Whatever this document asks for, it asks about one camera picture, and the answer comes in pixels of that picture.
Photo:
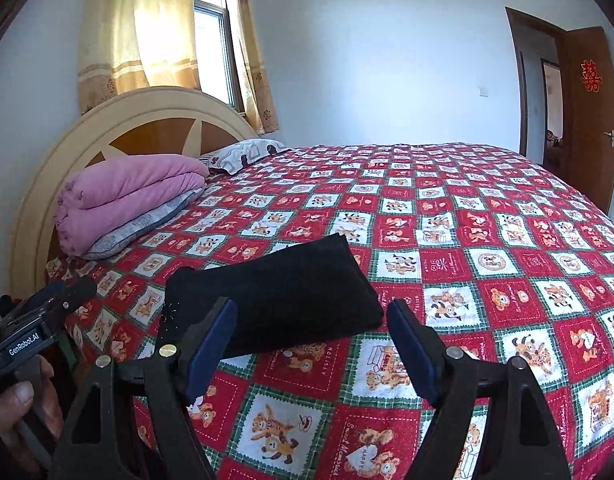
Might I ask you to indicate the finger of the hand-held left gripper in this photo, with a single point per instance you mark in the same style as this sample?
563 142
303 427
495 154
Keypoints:
79 290
47 294

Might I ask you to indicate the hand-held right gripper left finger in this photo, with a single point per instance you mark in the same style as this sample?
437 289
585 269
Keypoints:
212 345

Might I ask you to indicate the pink folded quilt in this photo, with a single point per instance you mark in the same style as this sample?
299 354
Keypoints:
117 195

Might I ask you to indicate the wide yellow curtain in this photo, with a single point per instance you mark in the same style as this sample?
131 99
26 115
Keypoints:
137 25

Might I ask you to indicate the cream wooden headboard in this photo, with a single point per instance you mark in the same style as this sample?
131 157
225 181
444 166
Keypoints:
152 110

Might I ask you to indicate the dark wooden door frame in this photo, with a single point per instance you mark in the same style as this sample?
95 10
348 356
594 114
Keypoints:
513 60

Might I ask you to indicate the white patterned pillow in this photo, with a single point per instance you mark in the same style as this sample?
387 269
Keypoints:
242 152

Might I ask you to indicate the person's left hand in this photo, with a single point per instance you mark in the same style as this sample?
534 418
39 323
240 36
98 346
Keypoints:
17 400

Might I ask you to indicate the grey patterned pillow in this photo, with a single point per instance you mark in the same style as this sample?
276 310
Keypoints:
137 225

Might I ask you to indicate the window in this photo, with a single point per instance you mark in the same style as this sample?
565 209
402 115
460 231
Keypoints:
212 45

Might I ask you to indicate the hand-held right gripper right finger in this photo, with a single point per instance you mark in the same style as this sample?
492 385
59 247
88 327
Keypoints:
417 350

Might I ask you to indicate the black pants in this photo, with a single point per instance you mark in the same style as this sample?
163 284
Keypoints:
287 290

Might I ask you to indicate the red paper door decoration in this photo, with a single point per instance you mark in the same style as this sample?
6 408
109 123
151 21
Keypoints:
590 76

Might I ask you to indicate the red printed bear blanket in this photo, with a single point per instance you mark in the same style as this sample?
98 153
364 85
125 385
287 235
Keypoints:
437 210

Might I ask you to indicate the brown wooden door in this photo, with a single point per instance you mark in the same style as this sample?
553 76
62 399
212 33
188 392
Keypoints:
587 150

